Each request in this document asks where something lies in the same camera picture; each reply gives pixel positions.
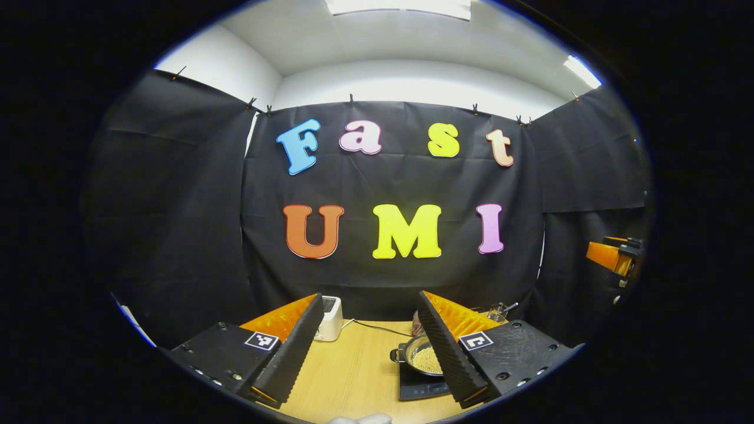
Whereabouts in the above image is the pile of yellow soybeans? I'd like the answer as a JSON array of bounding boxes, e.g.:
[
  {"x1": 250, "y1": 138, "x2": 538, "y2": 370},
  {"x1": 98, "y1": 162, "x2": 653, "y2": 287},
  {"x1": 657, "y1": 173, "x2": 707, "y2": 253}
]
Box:
[{"x1": 411, "y1": 346, "x2": 442, "y2": 375}]

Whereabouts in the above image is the black induction cooktop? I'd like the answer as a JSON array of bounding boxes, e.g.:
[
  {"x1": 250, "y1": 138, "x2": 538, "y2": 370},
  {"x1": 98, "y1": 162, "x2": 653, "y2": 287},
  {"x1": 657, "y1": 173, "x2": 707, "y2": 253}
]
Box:
[{"x1": 398, "y1": 359, "x2": 453, "y2": 402}]

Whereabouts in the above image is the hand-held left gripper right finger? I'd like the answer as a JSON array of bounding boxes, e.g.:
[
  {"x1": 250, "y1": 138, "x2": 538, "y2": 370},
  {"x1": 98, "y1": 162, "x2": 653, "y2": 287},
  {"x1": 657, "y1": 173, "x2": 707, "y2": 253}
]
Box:
[{"x1": 417, "y1": 290, "x2": 577, "y2": 410}]

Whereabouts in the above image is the black power cable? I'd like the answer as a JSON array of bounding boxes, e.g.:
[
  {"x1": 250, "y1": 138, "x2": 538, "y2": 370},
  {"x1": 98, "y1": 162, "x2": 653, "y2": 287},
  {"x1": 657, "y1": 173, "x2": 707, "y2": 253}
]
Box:
[{"x1": 342, "y1": 319, "x2": 420, "y2": 337}]

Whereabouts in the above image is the large ceiling light panel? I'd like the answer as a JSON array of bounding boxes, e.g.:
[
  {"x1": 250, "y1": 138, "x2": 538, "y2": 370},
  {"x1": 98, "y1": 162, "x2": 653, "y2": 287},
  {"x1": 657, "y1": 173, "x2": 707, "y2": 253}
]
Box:
[{"x1": 324, "y1": 0, "x2": 472, "y2": 21}]

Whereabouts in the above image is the small ceiling light panel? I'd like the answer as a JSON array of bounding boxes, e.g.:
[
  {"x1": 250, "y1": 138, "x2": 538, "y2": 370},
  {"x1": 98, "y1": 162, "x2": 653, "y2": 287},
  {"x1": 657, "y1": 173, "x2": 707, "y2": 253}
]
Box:
[{"x1": 563, "y1": 55, "x2": 603, "y2": 89}]

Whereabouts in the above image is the steel pot with black handles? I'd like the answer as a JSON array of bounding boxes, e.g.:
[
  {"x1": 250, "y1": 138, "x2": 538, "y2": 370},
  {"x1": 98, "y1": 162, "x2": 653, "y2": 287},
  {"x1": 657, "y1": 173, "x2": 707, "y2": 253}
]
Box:
[{"x1": 390, "y1": 334, "x2": 444, "y2": 377}]

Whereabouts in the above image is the white toaster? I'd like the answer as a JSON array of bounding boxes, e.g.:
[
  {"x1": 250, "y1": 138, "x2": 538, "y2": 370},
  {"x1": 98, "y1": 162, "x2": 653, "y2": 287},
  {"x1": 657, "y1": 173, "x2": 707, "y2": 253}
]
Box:
[{"x1": 314, "y1": 296, "x2": 343, "y2": 342}]

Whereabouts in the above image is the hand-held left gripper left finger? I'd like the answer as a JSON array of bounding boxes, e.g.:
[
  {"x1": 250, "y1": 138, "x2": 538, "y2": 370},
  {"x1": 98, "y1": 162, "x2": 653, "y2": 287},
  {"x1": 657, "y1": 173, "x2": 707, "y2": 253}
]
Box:
[{"x1": 165, "y1": 293, "x2": 326, "y2": 410}]

